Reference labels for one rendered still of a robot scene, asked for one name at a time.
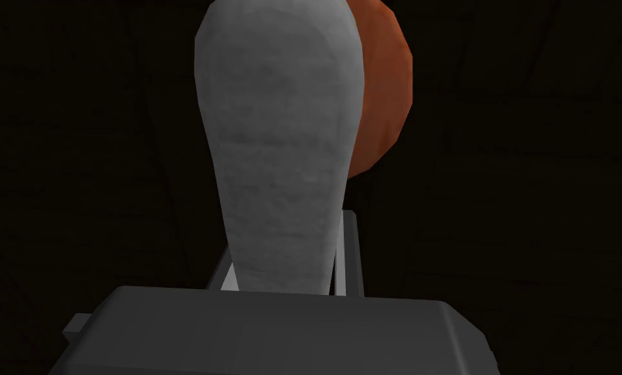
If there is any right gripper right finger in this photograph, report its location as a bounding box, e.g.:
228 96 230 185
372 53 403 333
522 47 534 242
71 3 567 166
333 208 366 298

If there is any pale grey tapered shape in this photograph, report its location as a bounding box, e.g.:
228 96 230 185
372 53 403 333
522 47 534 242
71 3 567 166
193 0 365 297

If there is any reddish orange ball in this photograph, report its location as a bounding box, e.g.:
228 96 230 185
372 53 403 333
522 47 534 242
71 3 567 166
343 0 414 181

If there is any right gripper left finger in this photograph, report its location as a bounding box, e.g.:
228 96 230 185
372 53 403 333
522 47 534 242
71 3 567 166
205 245 240 292

